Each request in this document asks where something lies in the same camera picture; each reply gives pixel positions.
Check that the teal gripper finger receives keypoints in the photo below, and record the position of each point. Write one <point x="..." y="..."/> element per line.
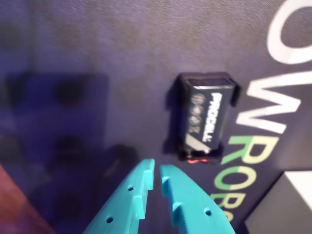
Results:
<point x="192" y="209"/>
<point x="122" y="209"/>

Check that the small black battery pack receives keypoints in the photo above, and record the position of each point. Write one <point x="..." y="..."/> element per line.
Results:
<point x="207" y="117"/>

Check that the white open cardboard box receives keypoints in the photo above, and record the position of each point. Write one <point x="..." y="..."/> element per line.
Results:
<point x="292" y="207"/>

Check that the black WOWROBO printed mat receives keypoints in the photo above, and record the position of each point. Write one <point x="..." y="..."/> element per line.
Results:
<point x="97" y="48"/>

